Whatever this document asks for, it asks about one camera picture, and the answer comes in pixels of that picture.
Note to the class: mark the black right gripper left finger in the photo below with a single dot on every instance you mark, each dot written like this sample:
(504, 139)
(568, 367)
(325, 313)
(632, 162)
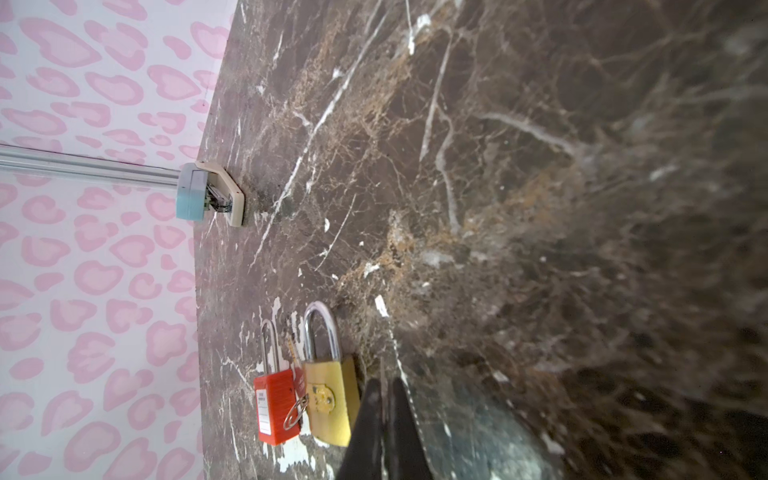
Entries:
(363, 456)

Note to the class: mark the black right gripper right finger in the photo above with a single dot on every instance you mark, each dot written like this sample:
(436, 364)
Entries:
(405, 457)

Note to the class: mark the brass padlock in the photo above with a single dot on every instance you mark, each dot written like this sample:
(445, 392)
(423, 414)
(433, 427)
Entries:
(331, 385)

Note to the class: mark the brass key with ring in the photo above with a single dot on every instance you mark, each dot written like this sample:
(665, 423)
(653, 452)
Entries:
(295, 384)

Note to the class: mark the red key tag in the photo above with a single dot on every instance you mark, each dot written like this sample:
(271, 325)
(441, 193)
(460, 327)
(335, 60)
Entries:
(278, 406)

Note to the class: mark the grey blue stapler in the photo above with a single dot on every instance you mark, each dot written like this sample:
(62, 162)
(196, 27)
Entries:
(206, 186)

